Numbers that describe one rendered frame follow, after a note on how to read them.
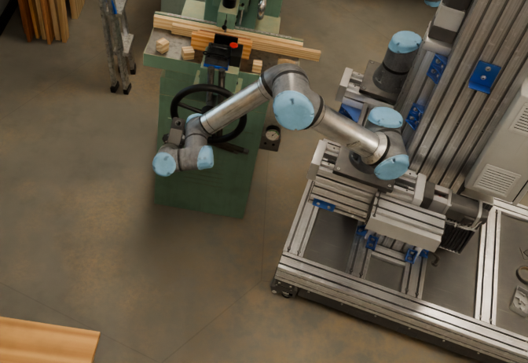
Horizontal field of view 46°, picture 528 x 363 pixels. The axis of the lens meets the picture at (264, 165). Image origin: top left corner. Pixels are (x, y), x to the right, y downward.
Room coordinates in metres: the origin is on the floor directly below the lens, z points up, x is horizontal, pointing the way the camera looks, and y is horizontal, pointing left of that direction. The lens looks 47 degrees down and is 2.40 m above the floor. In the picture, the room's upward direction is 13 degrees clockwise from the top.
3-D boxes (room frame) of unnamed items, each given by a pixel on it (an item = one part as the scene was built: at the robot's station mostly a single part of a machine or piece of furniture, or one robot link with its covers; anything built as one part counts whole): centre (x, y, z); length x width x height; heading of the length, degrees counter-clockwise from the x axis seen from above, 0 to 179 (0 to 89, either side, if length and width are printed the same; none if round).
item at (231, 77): (1.83, 0.24, 0.91); 0.15 x 0.14 x 0.09; 94
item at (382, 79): (2.13, -0.44, 0.87); 0.15 x 0.15 x 0.10
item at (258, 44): (2.03, 0.18, 0.92); 0.60 x 0.02 x 0.04; 94
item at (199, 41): (1.95, 0.27, 0.94); 0.23 x 0.02 x 0.07; 94
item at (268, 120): (1.90, 0.00, 0.58); 0.12 x 0.08 x 0.08; 4
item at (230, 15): (2.04, 0.27, 1.03); 0.14 x 0.07 x 0.09; 4
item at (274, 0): (2.22, 0.13, 1.02); 0.09 x 0.07 x 0.12; 94
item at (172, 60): (1.92, 0.25, 0.87); 0.61 x 0.30 x 0.06; 94
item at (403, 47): (2.14, -0.44, 0.98); 0.13 x 0.12 x 0.14; 97
